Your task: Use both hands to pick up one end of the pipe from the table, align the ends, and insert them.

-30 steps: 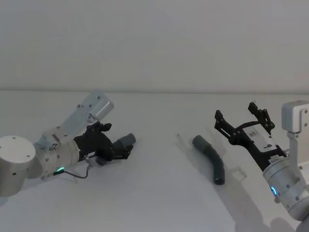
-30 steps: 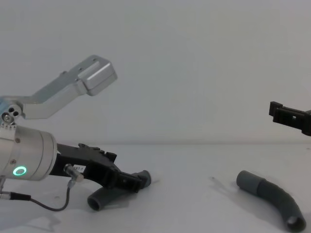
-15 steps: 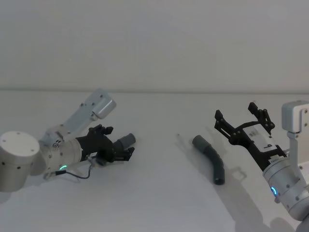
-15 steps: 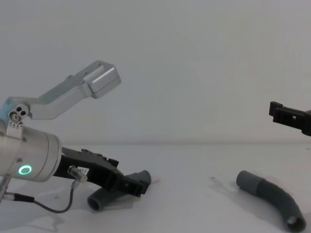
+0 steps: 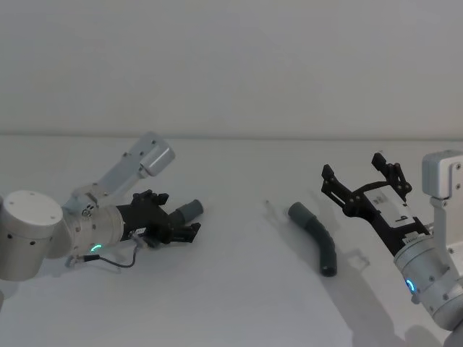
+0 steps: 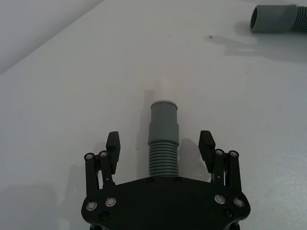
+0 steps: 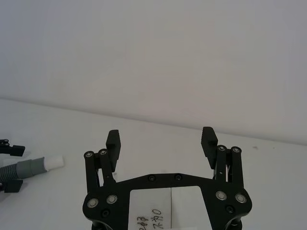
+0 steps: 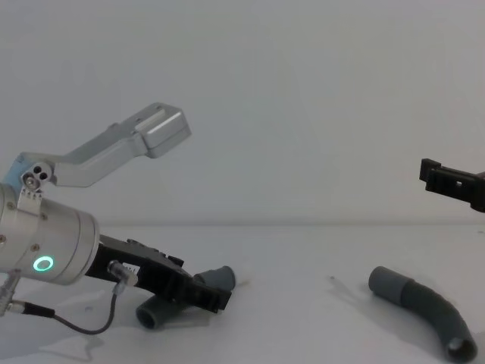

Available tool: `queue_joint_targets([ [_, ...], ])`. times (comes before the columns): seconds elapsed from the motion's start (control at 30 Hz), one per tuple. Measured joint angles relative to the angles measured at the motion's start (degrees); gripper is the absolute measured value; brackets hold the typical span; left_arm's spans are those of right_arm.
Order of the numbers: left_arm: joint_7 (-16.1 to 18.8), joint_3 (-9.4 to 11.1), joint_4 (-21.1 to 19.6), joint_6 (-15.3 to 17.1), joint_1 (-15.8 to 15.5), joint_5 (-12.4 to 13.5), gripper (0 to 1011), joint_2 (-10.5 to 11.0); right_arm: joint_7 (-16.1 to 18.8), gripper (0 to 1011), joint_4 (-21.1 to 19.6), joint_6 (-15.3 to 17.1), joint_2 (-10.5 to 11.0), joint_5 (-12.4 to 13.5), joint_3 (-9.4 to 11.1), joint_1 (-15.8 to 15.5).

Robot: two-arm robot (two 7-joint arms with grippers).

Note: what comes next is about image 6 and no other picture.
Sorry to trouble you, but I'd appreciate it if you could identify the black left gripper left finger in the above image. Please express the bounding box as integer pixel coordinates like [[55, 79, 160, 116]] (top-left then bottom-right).
[[84, 131, 122, 196]]

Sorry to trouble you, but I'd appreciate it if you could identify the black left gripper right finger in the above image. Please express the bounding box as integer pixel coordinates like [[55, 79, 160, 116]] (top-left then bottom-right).
[[198, 130, 243, 195]]

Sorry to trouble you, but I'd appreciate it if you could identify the grey corrugated hose with cuff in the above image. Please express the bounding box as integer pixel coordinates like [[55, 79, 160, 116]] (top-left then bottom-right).
[[148, 101, 180, 178], [250, 4, 307, 34]]

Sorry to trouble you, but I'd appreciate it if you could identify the white pipe connector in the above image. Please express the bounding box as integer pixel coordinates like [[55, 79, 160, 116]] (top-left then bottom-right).
[[154, 78, 175, 103]]

